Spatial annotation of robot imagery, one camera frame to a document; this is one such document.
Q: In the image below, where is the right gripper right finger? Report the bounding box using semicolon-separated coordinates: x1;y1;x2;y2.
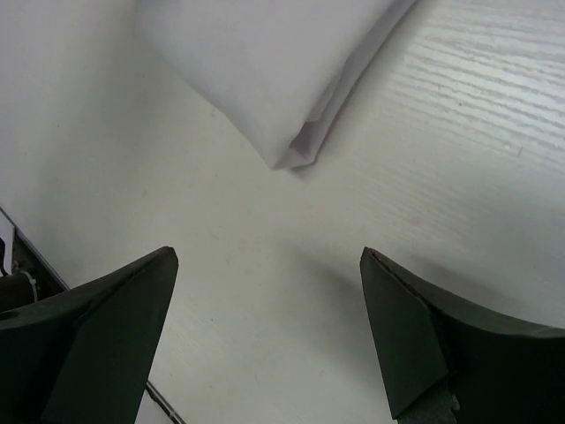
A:
360;248;564;423

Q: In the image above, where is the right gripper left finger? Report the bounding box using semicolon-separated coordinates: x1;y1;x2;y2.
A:
1;246;178;423

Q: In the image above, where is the white t shirt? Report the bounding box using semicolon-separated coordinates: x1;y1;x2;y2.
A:
134;1;411;170

